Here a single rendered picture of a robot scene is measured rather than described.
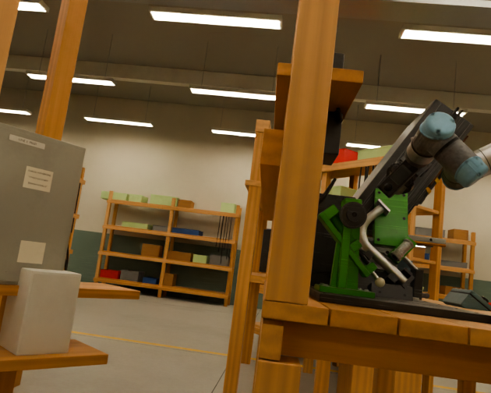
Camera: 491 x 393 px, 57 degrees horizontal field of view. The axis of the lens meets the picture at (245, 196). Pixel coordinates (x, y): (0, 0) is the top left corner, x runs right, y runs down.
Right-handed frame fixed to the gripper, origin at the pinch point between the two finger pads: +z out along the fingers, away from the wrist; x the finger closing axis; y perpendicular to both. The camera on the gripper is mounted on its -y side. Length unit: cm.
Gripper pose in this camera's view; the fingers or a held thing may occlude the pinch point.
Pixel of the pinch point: (391, 190)
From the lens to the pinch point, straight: 149.6
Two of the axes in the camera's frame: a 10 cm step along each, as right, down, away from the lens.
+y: 7.9, -5.4, 2.8
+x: -6.1, -7.2, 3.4
